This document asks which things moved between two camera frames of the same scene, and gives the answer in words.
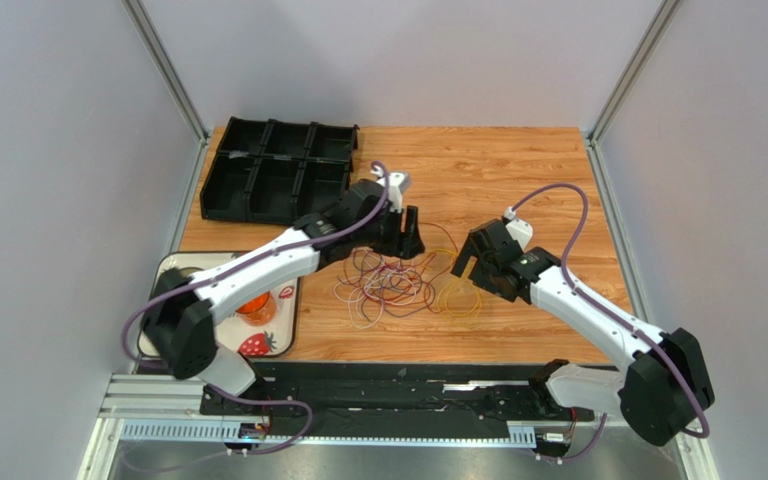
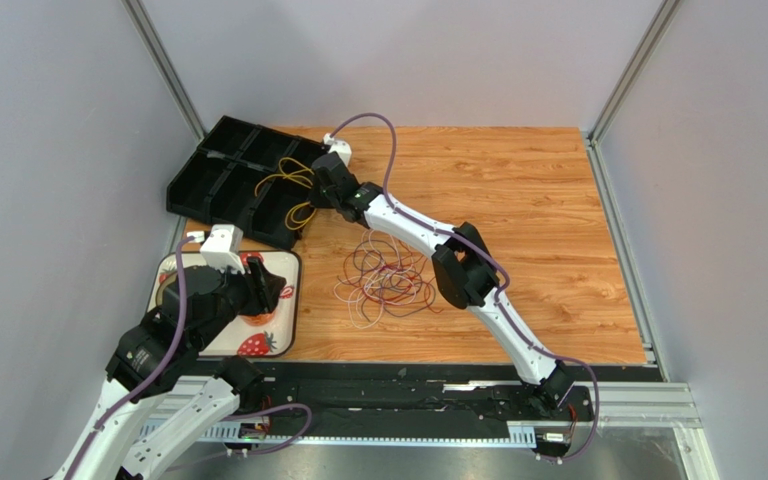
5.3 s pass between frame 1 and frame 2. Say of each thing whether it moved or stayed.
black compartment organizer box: moved
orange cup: stayed
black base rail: stayed
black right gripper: moved
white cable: stayed
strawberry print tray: stayed
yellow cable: moved
